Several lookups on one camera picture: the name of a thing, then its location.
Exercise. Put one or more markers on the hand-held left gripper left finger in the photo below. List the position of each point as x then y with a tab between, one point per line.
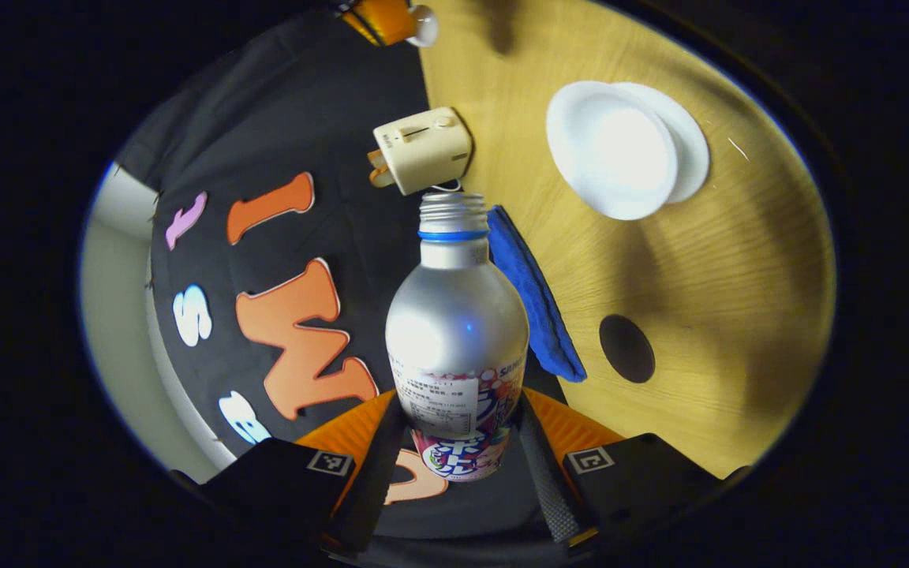
368	489

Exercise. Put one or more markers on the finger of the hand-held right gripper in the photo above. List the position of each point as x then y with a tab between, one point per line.
383	20

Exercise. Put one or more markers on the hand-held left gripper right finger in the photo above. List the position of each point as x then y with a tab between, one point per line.
549	489

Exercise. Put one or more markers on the white teacup lid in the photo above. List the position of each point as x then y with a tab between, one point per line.
425	24

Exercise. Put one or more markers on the silver water bottle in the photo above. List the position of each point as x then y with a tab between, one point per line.
454	315

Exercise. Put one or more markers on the white teacup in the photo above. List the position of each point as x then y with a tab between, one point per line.
612	150

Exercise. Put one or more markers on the black backdrop cloth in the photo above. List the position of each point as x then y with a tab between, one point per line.
304	118

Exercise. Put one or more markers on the cream toaster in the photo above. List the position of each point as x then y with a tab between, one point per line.
423	150

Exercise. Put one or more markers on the blue folded towel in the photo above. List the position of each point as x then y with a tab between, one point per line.
537	308

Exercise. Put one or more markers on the white saucer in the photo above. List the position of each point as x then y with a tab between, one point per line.
695	154

